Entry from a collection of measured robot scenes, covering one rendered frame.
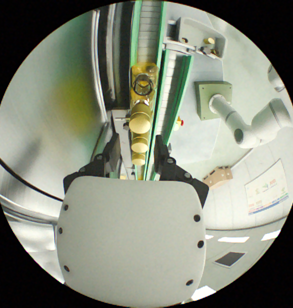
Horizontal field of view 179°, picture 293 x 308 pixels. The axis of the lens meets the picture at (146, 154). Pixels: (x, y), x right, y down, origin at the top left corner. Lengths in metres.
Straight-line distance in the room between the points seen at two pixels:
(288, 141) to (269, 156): 0.96
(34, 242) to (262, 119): 0.53
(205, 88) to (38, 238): 0.70
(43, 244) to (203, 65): 0.76
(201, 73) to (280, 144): 3.33
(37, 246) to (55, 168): 0.14
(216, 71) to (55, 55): 0.65
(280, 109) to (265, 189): 3.53
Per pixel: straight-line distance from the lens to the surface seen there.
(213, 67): 0.63
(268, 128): 0.36
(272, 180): 3.70
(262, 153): 3.81
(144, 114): 0.15
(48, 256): 0.24
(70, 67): 0.21
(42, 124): 0.16
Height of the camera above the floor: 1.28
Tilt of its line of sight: 34 degrees down
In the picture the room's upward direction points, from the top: 179 degrees counter-clockwise
